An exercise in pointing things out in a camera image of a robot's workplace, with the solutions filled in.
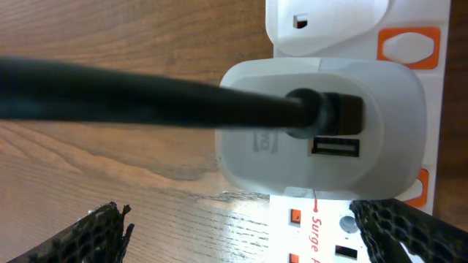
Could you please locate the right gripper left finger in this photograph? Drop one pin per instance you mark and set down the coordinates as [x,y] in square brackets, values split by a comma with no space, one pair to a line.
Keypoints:
[99,237]

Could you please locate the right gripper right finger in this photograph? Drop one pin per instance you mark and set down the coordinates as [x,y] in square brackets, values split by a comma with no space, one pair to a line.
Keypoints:
[392,230]

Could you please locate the white USB charger plug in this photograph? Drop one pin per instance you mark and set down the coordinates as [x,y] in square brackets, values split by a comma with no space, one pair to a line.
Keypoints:
[379,163]

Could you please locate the white power strip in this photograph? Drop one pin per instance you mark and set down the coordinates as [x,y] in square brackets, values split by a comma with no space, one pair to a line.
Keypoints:
[412,33]

